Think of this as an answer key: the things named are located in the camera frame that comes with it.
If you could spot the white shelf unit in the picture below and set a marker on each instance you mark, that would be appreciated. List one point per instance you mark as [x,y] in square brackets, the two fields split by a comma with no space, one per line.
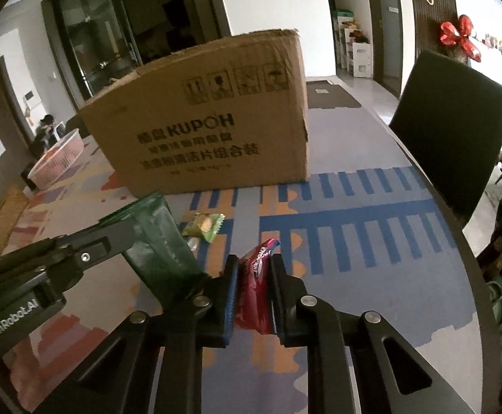
[353,48]

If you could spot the dark green snack packet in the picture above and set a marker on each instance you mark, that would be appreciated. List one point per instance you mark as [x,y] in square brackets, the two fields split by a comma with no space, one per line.
[160,255]

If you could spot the pink plastic basket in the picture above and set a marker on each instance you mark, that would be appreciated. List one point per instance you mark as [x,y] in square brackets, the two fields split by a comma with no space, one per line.
[55,162]

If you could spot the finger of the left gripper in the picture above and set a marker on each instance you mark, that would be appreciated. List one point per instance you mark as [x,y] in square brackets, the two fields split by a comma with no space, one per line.
[85,248]

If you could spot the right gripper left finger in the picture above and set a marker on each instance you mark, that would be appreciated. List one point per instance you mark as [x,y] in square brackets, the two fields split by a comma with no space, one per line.
[153,363]

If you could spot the woven brown mat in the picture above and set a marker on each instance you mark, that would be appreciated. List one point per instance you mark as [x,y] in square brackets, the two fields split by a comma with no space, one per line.
[11,210]

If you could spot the black chair right side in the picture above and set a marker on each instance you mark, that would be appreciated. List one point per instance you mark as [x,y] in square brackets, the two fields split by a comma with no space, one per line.
[449,118]

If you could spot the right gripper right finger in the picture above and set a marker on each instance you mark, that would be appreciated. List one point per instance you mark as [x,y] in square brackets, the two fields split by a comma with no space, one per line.
[355,363]

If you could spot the small light green snack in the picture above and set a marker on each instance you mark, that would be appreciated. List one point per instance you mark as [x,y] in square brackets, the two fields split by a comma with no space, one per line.
[204,225]

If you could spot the colourful patterned tablecloth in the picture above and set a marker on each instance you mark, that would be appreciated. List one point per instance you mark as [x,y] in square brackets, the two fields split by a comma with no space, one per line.
[364,232]

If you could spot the brown cardboard box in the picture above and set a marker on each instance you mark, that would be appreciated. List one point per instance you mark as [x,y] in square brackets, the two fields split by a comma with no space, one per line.
[230,113]

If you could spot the red hawthorn snack packet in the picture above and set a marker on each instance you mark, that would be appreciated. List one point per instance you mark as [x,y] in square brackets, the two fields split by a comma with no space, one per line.
[252,307]

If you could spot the red bow decoration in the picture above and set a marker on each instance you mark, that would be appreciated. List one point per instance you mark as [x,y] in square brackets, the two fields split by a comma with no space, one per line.
[456,40]

